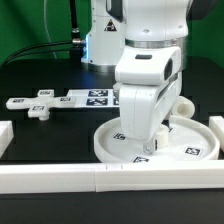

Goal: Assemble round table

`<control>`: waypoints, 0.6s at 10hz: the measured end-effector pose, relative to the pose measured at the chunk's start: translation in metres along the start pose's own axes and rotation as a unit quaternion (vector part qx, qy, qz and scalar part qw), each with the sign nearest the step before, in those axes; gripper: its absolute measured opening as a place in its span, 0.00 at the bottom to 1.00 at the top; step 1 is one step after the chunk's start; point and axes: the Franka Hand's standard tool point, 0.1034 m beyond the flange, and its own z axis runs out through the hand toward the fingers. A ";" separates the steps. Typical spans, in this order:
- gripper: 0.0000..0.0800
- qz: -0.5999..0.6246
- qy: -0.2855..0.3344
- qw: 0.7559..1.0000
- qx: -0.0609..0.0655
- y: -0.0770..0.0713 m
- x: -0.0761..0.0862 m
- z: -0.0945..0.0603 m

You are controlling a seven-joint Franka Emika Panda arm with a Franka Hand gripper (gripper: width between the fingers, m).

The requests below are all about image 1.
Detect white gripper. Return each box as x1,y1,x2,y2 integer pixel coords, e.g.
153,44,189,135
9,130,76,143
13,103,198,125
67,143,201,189
115,46,182,154

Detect white round table top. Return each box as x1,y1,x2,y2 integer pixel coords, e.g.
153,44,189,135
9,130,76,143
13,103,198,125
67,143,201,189
94,115,220,163

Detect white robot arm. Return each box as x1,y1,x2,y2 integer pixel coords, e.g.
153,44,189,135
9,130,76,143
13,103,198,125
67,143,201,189
81,0,202,153

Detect white front fence bar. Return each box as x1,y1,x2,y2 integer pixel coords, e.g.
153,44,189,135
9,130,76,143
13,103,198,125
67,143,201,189
0,160,224,194

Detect white right fence block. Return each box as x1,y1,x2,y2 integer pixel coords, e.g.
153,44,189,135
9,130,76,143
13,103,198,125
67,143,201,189
209,116,224,153

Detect white fence block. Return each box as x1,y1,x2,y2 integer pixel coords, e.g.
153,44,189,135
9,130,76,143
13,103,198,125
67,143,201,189
0,121,14,158
209,116,224,153

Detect white marker sheet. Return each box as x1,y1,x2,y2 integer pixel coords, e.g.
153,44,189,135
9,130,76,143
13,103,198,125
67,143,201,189
67,89,119,108

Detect white cross-shaped table base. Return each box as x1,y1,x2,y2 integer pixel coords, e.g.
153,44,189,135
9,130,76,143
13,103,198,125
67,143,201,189
6,89,76,121

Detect white left fence block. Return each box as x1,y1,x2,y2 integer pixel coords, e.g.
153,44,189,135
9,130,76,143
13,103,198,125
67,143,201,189
0,121,14,158

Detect black cables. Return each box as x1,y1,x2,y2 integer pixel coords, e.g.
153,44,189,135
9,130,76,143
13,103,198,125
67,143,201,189
0,0,87,68

